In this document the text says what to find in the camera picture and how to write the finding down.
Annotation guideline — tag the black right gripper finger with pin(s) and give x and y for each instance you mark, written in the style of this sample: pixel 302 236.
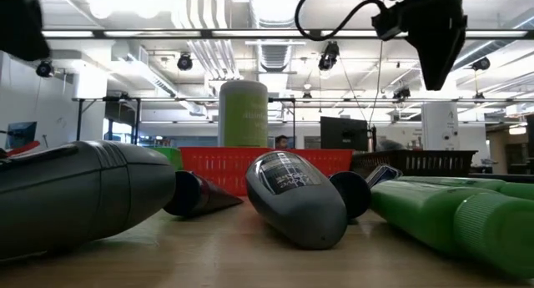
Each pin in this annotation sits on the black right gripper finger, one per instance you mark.
pixel 438 58

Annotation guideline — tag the grey Dove body wash bottle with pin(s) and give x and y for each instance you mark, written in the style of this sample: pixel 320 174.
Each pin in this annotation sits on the grey Dove body wash bottle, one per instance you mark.
pixel 300 213
pixel 391 146
pixel 83 188

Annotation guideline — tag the green travel bottle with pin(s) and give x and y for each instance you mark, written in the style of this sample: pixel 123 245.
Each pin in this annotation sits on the green travel bottle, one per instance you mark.
pixel 417 213
pixel 459 183

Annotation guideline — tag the dark toiletry tube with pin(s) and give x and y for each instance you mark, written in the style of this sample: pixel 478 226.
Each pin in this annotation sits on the dark toiletry tube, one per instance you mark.
pixel 352 194
pixel 187 194

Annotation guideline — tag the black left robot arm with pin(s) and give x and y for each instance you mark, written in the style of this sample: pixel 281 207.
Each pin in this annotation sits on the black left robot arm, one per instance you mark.
pixel 18 21

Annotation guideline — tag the black ceiling spotlight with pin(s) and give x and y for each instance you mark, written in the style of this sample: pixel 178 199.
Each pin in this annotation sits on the black ceiling spotlight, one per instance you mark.
pixel 401 92
pixel 329 56
pixel 43 69
pixel 481 63
pixel 184 62

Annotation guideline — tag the white square column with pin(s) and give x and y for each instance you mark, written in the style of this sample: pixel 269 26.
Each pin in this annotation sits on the white square column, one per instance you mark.
pixel 440 125

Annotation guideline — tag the dark brown plastic basket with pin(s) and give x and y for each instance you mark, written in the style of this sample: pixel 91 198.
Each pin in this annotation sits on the dark brown plastic basket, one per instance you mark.
pixel 438 163

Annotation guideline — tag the black computer monitor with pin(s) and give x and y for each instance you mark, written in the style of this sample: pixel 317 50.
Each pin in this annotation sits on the black computer monitor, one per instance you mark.
pixel 344 133

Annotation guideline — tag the red plastic basket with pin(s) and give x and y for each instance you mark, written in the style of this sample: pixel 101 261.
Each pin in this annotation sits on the red plastic basket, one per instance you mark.
pixel 334 163
pixel 221 167

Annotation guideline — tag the person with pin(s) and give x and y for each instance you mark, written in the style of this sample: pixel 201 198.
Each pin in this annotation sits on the person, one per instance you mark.
pixel 282 142

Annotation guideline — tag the green plastic basket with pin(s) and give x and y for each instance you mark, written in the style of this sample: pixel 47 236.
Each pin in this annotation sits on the green plastic basket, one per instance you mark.
pixel 171 156

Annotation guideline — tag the red rod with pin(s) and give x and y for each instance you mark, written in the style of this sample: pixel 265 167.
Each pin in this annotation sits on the red rod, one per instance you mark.
pixel 25 148

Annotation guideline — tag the small dark screen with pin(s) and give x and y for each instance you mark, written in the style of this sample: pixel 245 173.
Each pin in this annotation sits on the small dark screen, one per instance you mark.
pixel 21 134

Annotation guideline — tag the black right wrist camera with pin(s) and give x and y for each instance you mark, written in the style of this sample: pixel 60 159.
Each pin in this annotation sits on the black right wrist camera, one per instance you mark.
pixel 388 23

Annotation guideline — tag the silver ventilation duct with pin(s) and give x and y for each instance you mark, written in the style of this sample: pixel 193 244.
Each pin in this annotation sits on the silver ventilation duct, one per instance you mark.
pixel 275 12

